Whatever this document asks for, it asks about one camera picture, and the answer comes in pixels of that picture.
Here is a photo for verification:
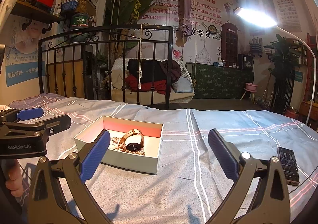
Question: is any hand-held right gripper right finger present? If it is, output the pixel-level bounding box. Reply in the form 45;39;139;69
208;128;292;224

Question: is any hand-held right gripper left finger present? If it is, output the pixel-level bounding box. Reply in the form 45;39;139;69
27;129;111;224

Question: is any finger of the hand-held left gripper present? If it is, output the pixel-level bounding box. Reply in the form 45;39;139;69
7;114;72;140
10;107;44;122

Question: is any gold chain necklace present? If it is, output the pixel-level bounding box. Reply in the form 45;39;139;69
109;136;146;157

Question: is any pale green box pink inside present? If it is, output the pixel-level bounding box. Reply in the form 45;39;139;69
74;115;164;175

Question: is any beige strap wristwatch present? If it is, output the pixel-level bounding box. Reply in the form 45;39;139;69
119;128;145;153

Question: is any person's left hand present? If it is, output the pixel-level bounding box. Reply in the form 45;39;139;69
5;158;22;198

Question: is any grey plaid bedsheet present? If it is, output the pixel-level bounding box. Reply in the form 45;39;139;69
0;93;318;224

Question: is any black remote control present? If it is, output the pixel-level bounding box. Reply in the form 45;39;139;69
277;147;300;186

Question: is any green patterned counter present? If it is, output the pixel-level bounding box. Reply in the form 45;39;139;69
185;63;255;100

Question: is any pink stool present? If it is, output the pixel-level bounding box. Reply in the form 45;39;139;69
240;82;259;104

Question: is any beige cushion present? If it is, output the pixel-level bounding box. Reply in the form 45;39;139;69
112;69;130;90

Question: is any white wicker swing chair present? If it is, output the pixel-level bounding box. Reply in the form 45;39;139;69
111;58;196;103

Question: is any red bucket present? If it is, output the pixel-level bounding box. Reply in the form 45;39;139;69
284;106;300;120

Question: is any grey blue pillow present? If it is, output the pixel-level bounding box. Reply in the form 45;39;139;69
173;77;194;93

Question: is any red cloth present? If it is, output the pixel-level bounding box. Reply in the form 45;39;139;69
124;75;172;95

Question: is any dark maroon jacket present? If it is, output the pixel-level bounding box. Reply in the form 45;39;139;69
159;60;182;83

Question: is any black cloth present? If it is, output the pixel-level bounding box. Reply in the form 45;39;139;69
127;59;162;83

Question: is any green round tin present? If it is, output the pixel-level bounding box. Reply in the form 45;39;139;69
70;13;89;28

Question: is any red phone booth cabinet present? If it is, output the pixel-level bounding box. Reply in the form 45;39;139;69
221;22;240;68

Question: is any blue basket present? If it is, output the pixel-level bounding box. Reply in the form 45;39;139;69
61;0;79;12

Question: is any dark green potted plant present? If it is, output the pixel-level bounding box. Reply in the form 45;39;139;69
268;34;302;115

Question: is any white floor lamp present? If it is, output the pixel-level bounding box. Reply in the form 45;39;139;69
234;7;318;125

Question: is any purple folded hanging umbrella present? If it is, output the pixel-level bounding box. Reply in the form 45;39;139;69
177;0;197;38

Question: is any blue and white wall poster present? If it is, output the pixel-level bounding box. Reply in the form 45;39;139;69
5;15;48;88

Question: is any white tassel rope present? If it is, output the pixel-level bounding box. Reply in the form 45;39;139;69
138;23;144;89

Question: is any wooden wall shelf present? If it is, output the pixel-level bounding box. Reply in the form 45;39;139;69
10;1;65;34

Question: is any black iron bed frame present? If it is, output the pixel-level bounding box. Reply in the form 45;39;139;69
38;25;174;110

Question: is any large printed wall banner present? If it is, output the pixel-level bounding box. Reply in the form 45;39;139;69
139;0;239;66

